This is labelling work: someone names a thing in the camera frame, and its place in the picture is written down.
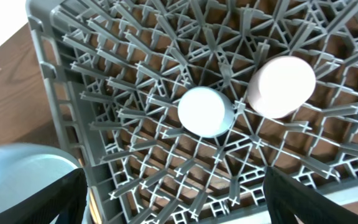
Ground pink plastic cup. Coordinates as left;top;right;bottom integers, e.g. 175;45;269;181
247;56;316;118

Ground grey plastic dishwasher rack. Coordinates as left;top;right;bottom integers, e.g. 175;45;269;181
25;0;358;223

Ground light blue small bowl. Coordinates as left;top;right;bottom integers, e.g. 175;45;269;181
0;143;81;213

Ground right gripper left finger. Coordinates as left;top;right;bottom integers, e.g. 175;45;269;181
0;168;88;224

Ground light blue plastic cup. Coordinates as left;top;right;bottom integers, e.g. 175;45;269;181
178;86;235;138

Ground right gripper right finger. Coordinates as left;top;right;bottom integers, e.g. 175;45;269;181
263;167;358;224

